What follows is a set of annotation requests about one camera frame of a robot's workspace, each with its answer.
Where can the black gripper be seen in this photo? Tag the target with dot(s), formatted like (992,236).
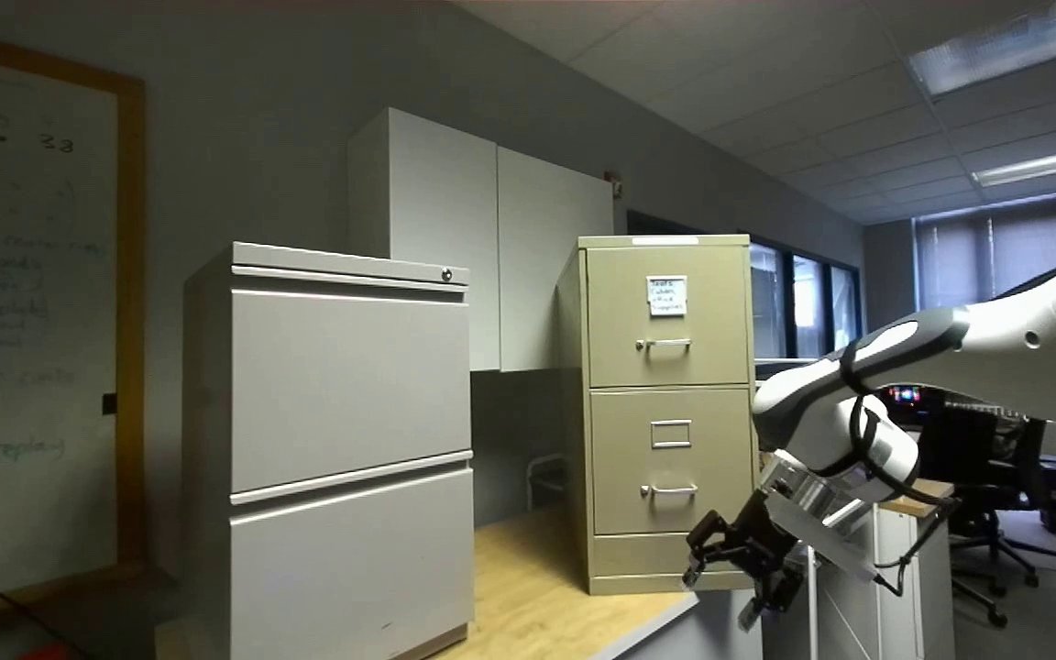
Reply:
(763,544)

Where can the beige drawer with label holder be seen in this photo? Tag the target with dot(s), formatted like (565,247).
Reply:
(624,489)

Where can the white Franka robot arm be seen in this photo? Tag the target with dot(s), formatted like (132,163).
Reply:
(1005,331)

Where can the beige metal file cabinet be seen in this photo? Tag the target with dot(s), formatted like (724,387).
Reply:
(661,570)

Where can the beige drawer with paper label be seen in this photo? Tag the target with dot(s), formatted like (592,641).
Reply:
(711,360)

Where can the grey cabinet drawer front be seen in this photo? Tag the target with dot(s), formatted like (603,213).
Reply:
(344,573)
(344,390)

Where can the grey metal file cabinet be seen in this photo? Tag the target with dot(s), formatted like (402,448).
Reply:
(204,489)

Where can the thin white pole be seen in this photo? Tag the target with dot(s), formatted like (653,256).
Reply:
(810,610)

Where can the black office chair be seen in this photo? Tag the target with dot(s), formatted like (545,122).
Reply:
(992,478)

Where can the dark window row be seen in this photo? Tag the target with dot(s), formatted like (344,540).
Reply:
(809,298)

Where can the white paper label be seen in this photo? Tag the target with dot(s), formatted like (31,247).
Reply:
(663,296)

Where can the window with blinds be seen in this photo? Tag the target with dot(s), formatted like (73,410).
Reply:
(953,257)

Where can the narrow ceiling light strip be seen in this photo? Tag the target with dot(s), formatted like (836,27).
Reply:
(1042,168)

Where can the wide ceiling light panel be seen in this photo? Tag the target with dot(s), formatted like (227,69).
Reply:
(1005,48)

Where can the small black box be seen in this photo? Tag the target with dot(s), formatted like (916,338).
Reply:
(108,405)

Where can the wood framed whiteboard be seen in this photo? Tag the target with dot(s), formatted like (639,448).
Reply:
(26,344)

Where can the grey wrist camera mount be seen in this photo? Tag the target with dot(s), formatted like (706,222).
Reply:
(815,515)

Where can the white wall cabinet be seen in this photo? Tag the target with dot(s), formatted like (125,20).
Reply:
(441,222)

